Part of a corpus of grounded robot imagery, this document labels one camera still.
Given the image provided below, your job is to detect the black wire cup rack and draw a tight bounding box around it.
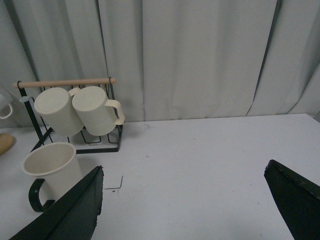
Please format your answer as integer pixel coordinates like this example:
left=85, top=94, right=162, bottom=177
left=12, top=76, right=124, bottom=155

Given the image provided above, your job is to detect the grey curtain backdrop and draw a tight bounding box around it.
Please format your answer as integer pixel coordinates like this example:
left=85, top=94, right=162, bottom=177
left=0, top=0, right=320, bottom=128

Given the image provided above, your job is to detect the white mug on tree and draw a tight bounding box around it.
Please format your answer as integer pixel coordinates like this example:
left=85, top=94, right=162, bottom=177
left=0, top=86, right=13, bottom=120

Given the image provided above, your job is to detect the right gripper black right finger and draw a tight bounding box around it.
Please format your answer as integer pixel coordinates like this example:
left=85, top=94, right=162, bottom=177
left=264, top=159, right=320, bottom=240

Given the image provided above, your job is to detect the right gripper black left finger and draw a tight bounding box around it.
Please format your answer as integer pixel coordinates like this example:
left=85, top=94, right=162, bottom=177
left=11, top=166, right=104, bottom=240

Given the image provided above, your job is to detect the cream ribbed mug left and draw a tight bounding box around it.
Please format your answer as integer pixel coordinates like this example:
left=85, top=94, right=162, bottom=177
left=34, top=87, right=84, bottom=137

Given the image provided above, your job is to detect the wooden mug tree stand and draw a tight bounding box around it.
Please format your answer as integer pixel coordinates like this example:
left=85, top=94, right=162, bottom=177
left=0, top=133, right=15, bottom=155

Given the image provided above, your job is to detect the cream ribbed mug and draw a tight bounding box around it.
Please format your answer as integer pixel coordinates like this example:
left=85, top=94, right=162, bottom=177
left=72, top=86, right=125, bottom=136
left=34, top=87, right=84, bottom=137

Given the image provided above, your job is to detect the cream mug black handle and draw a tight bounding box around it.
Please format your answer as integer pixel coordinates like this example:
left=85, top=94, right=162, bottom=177
left=22, top=142, right=84, bottom=213

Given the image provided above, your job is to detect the cream ribbed mug right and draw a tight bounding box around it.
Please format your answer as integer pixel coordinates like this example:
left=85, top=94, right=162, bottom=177
left=72, top=86, right=125, bottom=136

